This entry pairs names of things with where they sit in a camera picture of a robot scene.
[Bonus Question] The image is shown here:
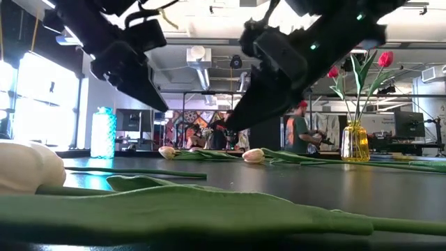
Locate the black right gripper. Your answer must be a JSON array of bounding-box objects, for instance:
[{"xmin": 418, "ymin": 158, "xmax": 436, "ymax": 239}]
[{"xmin": 225, "ymin": 13, "xmax": 387, "ymax": 133}]

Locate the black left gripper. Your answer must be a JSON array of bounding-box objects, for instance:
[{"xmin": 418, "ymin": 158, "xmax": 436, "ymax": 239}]
[{"xmin": 90, "ymin": 40, "xmax": 170, "ymax": 113}]

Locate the blue textured glass vase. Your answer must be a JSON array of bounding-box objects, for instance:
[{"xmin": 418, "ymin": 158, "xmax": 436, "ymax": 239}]
[{"xmin": 89, "ymin": 106, "xmax": 117, "ymax": 160}]

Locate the yellow glass vase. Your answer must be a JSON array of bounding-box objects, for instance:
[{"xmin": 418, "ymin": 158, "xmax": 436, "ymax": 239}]
[{"xmin": 341, "ymin": 120, "xmax": 371, "ymax": 162}]

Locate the black computer monitor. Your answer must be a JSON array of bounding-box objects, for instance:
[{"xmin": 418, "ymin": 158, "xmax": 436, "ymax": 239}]
[
  {"xmin": 115, "ymin": 108, "xmax": 155, "ymax": 133},
  {"xmin": 394, "ymin": 110, "xmax": 426, "ymax": 139}
]

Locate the black partition panel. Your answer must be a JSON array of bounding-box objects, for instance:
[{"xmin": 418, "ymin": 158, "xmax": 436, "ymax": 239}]
[{"xmin": 248, "ymin": 116, "xmax": 284, "ymax": 151}]

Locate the person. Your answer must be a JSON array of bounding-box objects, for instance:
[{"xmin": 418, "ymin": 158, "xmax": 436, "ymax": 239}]
[
  {"xmin": 208, "ymin": 109, "xmax": 235, "ymax": 151},
  {"xmin": 284, "ymin": 100, "xmax": 323, "ymax": 155}
]

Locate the colourful patterned curtain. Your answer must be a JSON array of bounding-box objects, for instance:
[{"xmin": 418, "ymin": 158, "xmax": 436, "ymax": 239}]
[{"xmin": 163, "ymin": 109, "xmax": 250, "ymax": 151}]

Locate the white ceiling box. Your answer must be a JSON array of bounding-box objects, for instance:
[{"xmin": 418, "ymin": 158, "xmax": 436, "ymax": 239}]
[{"xmin": 185, "ymin": 45, "xmax": 213, "ymax": 70}]

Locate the white patterned curtain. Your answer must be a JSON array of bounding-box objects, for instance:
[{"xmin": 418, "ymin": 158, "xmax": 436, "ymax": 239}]
[{"xmin": 308, "ymin": 112, "xmax": 341, "ymax": 153}]

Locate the white LED light bar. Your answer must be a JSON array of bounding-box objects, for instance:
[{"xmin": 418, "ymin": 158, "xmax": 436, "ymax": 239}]
[{"xmin": 54, "ymin": 33, "xmax": 84, "ymax": 47}]

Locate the large bright window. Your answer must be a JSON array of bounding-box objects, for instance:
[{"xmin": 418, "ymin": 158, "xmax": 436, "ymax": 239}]
[{"xmin": 0, "ymin": 52, "xmax": 82, "ymax": 148}]

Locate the black desk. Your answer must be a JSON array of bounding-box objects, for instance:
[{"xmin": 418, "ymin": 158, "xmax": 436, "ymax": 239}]
[{"xmin": 367, "ymin": 131, "xmax": 446, "ymax": 157}]

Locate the black horizontal rack bar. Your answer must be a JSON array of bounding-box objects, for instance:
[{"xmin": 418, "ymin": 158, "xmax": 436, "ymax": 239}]
[{"xmin": 160, "ymin": 89, "xmax": 446, "ymax": 99}]

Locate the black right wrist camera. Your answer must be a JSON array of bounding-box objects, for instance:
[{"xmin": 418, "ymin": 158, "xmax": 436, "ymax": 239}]
[{"xmin": 252, "ymin": 30, "xmax": 309, "ymax": 83}]

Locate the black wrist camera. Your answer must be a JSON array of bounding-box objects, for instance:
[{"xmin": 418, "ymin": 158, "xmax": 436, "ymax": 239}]
[
  {"xmin": 124, "ymin": 18, "xmax": 168, "ymax": 54},
  {"xmin": 252, "ymin": 30, "xmax": 309, "ymax": 83}
]

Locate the black round ceiling camera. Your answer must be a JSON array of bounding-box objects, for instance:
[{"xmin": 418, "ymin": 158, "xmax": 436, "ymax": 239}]
[{"xmin": 229, "ymin": 54, "xmax": 244, "ymax": 70}]

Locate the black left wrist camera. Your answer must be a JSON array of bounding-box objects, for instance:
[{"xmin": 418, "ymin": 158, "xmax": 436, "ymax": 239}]
[{"xmin": 124, "ymin": 18, "xmax": 168, "ymax": 54}]

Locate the grey overhead frame bar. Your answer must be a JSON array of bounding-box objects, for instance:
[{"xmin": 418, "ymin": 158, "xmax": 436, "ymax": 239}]
[{"xmin": 162, "ymin": 36, "xmax": 446, "ymax": 50}]

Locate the black overhead camera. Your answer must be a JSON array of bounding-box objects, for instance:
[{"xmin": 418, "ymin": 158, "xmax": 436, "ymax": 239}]
[
  {"xmin": 376, "ymin": 83, "xmax": 397, "ymax": 96},
  {"xmin": 341, "ymin": 52, "xmax": 367, "ymax": 73}
]

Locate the yellow hanging strap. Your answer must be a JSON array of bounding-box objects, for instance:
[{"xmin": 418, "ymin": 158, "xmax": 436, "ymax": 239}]
[{"xmin": 29, "ymin": 10, "xmax": 40, "ymax": 53}]

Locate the black ceiling rail fixture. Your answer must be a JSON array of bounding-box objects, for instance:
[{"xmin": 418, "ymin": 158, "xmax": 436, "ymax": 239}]
[{"xmin": 403, "ymin": 1, "xmax": 430, "ymax": 16}]

